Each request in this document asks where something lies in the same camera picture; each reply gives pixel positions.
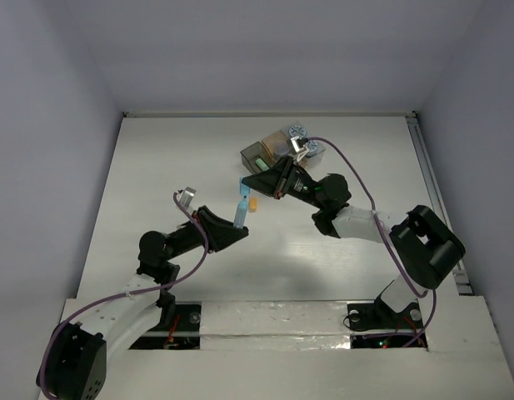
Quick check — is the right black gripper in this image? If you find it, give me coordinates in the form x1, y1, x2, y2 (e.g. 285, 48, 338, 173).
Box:
241, 154, 326, 210

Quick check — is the blue highlighter marker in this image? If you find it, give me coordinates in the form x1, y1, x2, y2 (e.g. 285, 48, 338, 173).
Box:
233, 197, 248, 229

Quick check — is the clear jar of pins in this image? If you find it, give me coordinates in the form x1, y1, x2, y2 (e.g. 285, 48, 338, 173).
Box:
273, 142, 290, 160

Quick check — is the orange marker cap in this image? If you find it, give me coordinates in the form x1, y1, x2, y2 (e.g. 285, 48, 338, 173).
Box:
248, 197, 257, 213

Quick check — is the blue marker cap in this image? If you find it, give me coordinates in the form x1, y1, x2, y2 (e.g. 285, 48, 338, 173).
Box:
239, 177, 251, 198

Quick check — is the green highlighter marker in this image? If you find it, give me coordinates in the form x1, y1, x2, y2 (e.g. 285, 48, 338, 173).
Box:
255, 157, 269, 171

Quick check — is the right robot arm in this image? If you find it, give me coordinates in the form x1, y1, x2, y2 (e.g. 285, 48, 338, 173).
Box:
242, 157, 466, 327

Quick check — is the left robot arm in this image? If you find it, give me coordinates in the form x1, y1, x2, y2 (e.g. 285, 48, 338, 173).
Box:
36, 206, 249, 399

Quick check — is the amber plastic container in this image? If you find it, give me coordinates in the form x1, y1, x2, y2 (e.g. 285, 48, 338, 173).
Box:
262, 131, 288, 161

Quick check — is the clear plastic container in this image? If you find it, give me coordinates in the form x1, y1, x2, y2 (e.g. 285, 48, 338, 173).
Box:
282, 122, 326, 168

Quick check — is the dark grey plastic container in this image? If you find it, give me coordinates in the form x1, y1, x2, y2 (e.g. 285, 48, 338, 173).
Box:
240, 142, 276, 174

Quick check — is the silver foil tape strip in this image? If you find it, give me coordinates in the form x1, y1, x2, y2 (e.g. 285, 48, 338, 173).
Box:
199, 301, 351, 351

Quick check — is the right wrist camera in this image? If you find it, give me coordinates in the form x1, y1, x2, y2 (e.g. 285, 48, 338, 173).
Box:
287, 137, 310, 166

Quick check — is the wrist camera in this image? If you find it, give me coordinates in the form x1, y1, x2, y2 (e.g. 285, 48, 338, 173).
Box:
174, 187, 197, 210
287, 137, 310, 166

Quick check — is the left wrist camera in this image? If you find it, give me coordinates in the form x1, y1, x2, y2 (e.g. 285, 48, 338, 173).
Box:
174, 187, 197, 210

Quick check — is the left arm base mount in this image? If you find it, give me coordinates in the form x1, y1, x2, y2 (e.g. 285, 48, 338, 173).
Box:
130, 292, 202, 350

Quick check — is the aluminium rail right edge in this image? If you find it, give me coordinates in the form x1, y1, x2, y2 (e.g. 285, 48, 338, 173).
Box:
405, 112, 474, 296

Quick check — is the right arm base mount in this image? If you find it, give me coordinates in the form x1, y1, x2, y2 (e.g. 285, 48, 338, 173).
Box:
342, 300, 427, 349

